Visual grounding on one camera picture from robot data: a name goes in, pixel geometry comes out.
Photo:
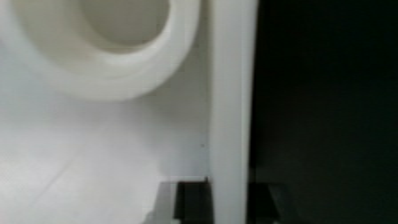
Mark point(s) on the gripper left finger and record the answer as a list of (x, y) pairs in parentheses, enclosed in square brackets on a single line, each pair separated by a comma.
[(195, 203)]

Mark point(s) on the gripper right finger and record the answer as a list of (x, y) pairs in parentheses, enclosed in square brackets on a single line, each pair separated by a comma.
[(271, 209)]

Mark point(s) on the white square tabletop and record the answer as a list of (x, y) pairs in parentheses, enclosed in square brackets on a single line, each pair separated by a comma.
[(126, 108)]

